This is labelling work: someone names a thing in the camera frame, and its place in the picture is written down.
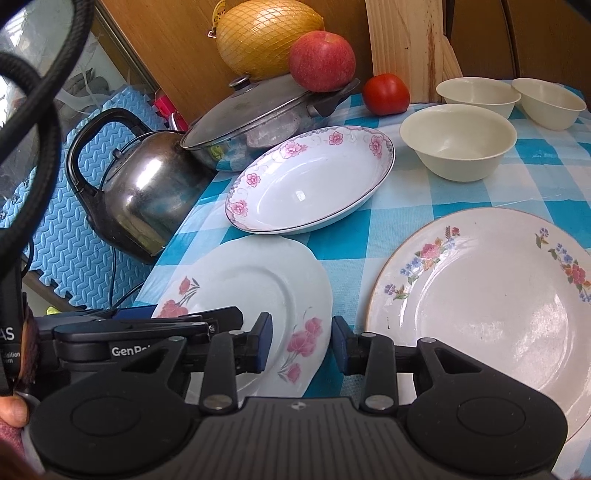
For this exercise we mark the steel cooking pot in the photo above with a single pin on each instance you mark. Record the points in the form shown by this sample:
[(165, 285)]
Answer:
[(235, 154)]

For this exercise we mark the glass door cabinet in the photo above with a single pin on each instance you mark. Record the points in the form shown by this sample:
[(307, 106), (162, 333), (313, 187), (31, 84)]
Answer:
[(99, 69)]

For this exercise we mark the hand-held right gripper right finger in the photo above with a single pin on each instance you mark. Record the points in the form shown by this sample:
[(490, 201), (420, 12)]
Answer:
[(339, 346)]

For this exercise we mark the red apple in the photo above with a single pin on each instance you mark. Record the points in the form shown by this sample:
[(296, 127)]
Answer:
[(321, 60)]

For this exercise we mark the wooden cabinet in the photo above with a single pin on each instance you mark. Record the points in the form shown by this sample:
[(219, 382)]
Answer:
[(175, 46)]

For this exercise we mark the wooden knife block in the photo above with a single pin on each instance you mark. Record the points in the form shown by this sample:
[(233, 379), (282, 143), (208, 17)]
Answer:
[(401, 41)]

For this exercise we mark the white pink-flower plate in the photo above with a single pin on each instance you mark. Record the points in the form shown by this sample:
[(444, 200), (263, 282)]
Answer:
[(258, 277)]

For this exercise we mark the red plastic object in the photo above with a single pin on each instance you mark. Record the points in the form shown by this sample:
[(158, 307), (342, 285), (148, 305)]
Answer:
[(162, 107)]

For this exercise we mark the pomelo in yellow net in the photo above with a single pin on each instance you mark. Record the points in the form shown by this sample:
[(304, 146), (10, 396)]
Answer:
[(263, 37)]

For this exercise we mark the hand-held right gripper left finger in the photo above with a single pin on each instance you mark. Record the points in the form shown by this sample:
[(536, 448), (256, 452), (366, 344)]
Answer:
[(265, 344)]

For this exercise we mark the person's left hand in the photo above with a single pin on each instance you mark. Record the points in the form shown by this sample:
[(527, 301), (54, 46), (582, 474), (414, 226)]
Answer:
[(11, 410)]

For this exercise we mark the large colourful-flower plate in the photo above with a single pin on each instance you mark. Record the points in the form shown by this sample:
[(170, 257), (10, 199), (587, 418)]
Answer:
[(485, 314)]

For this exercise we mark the glass pot lid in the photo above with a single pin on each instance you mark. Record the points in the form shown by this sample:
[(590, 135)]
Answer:
[(249, 113)]

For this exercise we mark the blue foam floor mat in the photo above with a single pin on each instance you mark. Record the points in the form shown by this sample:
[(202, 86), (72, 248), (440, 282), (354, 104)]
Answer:
[(69, 258)]

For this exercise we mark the cream bowl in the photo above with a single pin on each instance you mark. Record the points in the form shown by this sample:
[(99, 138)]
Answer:
[(457, 143), (549, 104), (478, 94)]

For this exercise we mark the deep pink-flower rimmed plate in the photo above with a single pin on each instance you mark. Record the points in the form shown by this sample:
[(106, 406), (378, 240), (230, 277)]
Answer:
[(314, 184)]

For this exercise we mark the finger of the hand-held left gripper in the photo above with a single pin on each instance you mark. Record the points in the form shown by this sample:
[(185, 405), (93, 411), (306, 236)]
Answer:
[(203, 318)]

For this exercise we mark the red tomato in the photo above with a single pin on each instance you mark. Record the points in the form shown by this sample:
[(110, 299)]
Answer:
[(385, 94)]

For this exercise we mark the blue white checkered tablecloth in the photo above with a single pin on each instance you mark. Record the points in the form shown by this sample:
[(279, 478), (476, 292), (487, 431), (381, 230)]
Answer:
[(415, 198)]

